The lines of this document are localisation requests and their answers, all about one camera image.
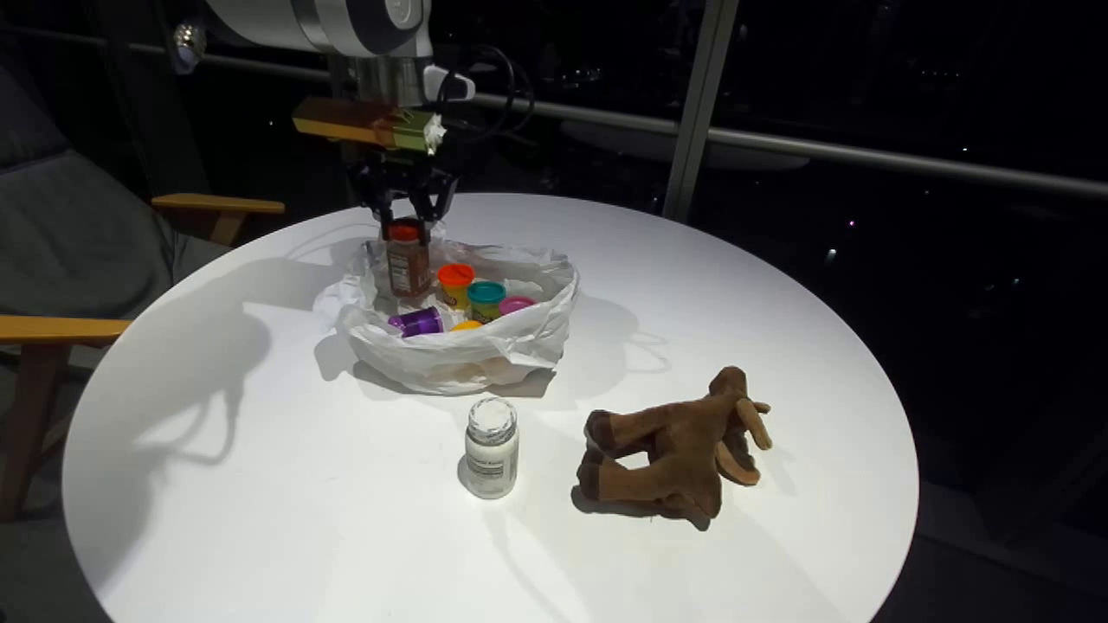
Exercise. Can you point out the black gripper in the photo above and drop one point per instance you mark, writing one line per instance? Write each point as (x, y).
(382, 182)

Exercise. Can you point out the spice jar with red lid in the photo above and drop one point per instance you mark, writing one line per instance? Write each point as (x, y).
(407, 253)

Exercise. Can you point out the teal lid play-doh tub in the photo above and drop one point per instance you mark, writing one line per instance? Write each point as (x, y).
(487, 300)

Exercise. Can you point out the white pill bottle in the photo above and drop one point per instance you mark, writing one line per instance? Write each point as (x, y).
(490, 448)

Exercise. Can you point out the brown plush toy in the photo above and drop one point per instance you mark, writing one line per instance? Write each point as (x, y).
(672, 458)

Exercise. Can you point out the orange lid play-doh tub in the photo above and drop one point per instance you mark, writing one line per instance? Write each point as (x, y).
(451, 283)

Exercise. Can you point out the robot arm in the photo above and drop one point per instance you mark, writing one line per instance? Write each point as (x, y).
(394, 92)

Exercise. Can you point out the white plastic bag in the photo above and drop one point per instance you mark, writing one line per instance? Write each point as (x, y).
(454, 361)

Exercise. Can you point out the purple play-doh tub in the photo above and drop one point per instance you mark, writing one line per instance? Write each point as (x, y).
(415, 323)

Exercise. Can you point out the yellow play-doh tub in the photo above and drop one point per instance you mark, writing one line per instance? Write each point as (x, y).
(466, 327)

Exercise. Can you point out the pink lid play-doh tub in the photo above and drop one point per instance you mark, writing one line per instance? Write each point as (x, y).
(512, 304)

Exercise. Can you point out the metal window railing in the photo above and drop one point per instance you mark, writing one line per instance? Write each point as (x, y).
(186, 37)

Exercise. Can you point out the wooden armchair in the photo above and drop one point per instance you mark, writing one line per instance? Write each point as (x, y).
(76, 261)

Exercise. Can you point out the white round table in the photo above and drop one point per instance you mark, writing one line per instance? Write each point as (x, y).
(227, 467)

